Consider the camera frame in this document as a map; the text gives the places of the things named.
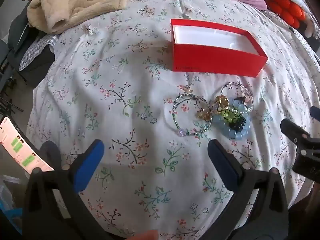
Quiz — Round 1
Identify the blue round bead bracelet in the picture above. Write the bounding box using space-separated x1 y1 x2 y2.
214 97 251 141

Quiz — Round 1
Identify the green crystal bead bracelet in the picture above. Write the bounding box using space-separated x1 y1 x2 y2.
222 108 241 123

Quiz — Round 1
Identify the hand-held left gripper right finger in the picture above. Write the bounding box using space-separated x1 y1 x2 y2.
207 139 289 240

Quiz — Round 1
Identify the orange plush toy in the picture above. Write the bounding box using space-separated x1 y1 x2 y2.
264 0 315 38

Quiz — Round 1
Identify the floral bedsheet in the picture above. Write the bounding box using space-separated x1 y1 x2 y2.
26 0 320 240

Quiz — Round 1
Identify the red cardboard box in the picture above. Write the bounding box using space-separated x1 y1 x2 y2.
171 18 269 78

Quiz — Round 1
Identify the black round object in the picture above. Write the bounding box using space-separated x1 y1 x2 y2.
39 141 62 174

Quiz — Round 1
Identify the checkered cloth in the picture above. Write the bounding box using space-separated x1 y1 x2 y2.
19 34 60 72

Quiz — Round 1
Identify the smartphone with lit screen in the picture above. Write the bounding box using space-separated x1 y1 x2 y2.
0 116 56 175

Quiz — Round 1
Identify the beige fleece blanket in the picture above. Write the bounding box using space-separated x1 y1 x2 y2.
26 0 142 34

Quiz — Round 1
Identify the small gold flower clip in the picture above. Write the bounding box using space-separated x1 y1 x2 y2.
197 109 213 121

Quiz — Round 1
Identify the thin green beaded bracelet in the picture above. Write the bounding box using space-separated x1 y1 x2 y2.
171 93 213 136

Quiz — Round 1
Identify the silver beaded bracelet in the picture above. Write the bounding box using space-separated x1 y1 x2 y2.
220 82 253 113

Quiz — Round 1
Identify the person's left hand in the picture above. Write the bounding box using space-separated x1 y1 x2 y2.
134 230 159 240

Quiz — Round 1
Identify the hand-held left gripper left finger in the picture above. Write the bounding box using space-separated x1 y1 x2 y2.
22 139 125 240

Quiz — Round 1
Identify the gold ring ornament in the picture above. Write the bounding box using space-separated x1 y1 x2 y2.
212 96 236 113

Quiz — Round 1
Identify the dark grey clothing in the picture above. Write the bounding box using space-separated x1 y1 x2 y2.
7 4 55 80

